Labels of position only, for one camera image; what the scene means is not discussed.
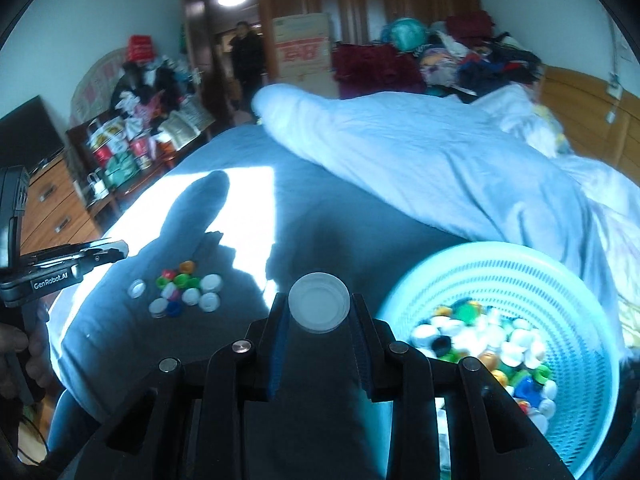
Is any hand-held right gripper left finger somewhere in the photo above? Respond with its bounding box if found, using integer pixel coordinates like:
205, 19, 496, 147
60, 292, 291, 480

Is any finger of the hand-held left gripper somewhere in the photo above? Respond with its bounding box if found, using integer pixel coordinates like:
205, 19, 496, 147
75, 239, 129, 256
79, 249, 129, 274

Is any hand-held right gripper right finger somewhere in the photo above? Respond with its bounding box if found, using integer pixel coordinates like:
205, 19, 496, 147
350, 292, 576, 480

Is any wide white bottle cap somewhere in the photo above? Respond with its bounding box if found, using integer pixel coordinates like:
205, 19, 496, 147
287, 272, 351, 333

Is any pile of colourful bottle caps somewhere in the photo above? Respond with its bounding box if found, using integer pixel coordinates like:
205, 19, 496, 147
127, 260, 223, 318

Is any heap of mixed bottle caps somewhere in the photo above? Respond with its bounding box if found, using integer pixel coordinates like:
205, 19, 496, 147
410, 297, 558, 436

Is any light blue perforated basket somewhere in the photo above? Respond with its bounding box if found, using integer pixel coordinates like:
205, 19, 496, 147
375, 241, 621, 478

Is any person's left hand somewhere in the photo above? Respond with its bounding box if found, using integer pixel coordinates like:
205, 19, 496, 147
0, 306, 53, 403

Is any wooden dresser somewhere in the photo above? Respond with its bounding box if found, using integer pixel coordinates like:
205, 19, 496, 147
20, 152, 103, 256

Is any cluttered table with bags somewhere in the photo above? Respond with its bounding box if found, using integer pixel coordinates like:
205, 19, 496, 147
65, 115, 211, 216

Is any blue bed sheet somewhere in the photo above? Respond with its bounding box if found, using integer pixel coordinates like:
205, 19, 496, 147
47, 125, 501, 480

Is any black television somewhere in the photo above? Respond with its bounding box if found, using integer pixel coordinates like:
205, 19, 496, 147
0, 95, 66, 176

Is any cream knitted cloth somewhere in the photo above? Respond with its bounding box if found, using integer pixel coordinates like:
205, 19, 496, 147
160, 110, 216, 146

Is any pink patterned headboard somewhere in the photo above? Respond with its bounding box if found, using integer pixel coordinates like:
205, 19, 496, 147
70, 47, 131, 126

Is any heap of dark clothes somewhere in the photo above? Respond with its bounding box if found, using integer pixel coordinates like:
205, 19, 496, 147
110, 57, 201, 126

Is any light blue duvet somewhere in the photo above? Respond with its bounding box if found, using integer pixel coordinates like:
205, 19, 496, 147
250, 84, 640, 361

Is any red plastic bag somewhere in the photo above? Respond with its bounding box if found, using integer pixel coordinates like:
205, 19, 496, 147
127, 35, 156, 63

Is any dark wooden door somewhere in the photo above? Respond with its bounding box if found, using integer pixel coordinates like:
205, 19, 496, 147
180, 0, 221, 111

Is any maroon cloth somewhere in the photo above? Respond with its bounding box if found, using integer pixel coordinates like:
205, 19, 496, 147
332, 42, 426, 100

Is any white floral quilt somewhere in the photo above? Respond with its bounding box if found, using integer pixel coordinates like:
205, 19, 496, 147
472, 84, 573, 158

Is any cardboard box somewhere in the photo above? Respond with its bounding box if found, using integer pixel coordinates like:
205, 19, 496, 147
272, 12, 333, 96

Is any heap of mixed clothes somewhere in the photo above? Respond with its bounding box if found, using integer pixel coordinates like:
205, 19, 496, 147
417, 10, 546, 98

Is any teal bag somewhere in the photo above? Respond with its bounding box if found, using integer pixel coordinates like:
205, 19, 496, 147
390, 17, 430, 52

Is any wooden bed headboard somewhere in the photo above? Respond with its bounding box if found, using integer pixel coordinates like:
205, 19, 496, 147
542, 62, 640, 186

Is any black cable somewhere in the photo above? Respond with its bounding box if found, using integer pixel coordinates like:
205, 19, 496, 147
17, 402, 53, 463

